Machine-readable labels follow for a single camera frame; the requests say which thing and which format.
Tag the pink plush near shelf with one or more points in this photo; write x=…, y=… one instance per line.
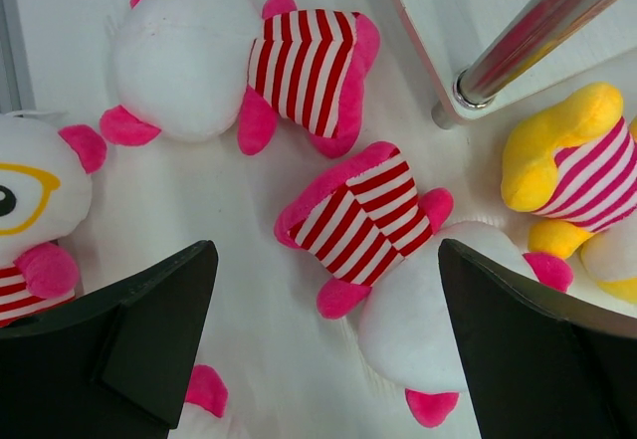
x=191, y=69

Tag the white two-tier shelf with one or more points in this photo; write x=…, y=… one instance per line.
x=483, y=56

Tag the pink plush far left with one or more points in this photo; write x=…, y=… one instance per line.
x=204, y=413

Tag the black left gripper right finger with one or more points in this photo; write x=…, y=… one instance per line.
x=538, y=363

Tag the pink plush face down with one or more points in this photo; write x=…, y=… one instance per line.
x=378, y=238

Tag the pink plush with glasses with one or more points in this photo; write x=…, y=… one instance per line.
x=46, y=192

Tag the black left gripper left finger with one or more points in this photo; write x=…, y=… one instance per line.
x=114, y=363

